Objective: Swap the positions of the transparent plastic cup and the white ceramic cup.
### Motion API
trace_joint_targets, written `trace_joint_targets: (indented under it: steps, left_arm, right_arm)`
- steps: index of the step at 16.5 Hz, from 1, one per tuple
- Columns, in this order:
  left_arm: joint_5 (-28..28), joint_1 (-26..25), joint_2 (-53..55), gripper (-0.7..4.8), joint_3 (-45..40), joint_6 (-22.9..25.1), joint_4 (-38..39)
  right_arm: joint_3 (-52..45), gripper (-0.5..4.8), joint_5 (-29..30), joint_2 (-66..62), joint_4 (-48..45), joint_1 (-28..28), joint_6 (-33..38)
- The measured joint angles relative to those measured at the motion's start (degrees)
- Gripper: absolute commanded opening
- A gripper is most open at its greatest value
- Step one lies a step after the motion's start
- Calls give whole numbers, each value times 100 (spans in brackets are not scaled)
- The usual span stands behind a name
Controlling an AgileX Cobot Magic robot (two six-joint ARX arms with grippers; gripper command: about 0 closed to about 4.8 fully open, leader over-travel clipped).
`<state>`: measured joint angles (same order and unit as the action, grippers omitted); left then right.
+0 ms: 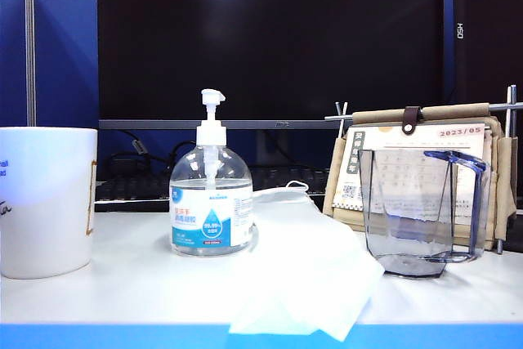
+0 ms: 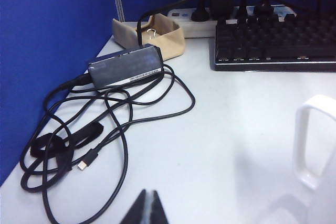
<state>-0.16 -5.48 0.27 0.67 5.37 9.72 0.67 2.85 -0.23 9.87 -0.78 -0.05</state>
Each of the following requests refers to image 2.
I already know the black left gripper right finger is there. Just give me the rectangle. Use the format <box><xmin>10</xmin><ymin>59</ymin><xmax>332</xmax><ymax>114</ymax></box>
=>
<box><xmin>151</xmin><ymin>190</ymin><xmax>169</xmax><ymax>224</ymax></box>

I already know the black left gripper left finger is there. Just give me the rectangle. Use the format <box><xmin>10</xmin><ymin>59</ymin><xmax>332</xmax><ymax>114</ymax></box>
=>
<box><xmin>119</xmin><ymin>189</ymin><xmax>151</xmax><ymax>224</ymax></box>

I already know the white ceramic cup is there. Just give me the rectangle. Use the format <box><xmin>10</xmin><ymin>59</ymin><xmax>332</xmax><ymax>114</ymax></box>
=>
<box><xmin>292</xmin><ymin>94</ymin><xmax>336</xmax><ymax>190</ymax></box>

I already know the black power adapter brick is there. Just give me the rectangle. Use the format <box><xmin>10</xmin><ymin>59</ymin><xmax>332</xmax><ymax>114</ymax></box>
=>
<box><xmin>87</xmin><ymin>43</ymin><xmax>164</xmax><ymax>93</ymax></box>

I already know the beige fabric pouch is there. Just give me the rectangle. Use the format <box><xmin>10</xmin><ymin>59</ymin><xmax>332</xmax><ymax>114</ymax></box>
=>
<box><xmin>112</xmin><ymin>14</ymin><xmax>185</xmax><ymax>61</ymax></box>

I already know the white power strip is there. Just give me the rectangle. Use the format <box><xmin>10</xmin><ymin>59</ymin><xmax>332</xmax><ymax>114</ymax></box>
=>
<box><xmin>167</xmin><ymin>5</ymin><xmax>297</xmax><ymax>38</ymax></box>

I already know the black keyboard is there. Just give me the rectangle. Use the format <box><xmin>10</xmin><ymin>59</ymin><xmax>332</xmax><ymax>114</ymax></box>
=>
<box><xmin>214</xmin><ymin>15</ymin><xmax>336</xmax><ymax>72</ymax></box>

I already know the black charger block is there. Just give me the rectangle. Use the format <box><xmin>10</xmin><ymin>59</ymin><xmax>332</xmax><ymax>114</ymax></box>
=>
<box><xmin>208</xmin><ymin>0</ymin><xmax>235</xmax><ymax>22</ymax></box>

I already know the black velcro strap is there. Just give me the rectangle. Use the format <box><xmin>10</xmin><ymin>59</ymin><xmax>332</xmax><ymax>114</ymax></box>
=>
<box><xmin>30</xmin><ymin>123</ymin><xmax>104</xmax><ymax>175</ymax></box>

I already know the black adapter output cable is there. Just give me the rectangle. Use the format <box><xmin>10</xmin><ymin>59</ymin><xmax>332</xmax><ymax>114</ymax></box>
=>
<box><xmin>19</xmin><ymin>63</ymin><xmax>196</xmax><ymax>224</ymax></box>

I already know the black adapter mains cable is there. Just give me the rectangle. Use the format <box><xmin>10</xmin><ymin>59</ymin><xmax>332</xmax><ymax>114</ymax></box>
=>
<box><xmin>135</xmin><ymin>0</ymin><xmax>229</xmax><ymax>49</ymax></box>

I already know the black round plug with cable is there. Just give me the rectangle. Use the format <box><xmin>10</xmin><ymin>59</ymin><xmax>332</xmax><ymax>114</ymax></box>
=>
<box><xmin>191</xmin><ymin>0</ymin><xmax>238</xmax><ymax>23</ymax></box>

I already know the black cable with white tag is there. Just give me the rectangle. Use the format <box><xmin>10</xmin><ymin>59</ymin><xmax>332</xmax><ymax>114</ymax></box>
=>
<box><xmin>235</xmin><ymin>0</ymin><xmax>249</xmax><ymax>25</ymax></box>

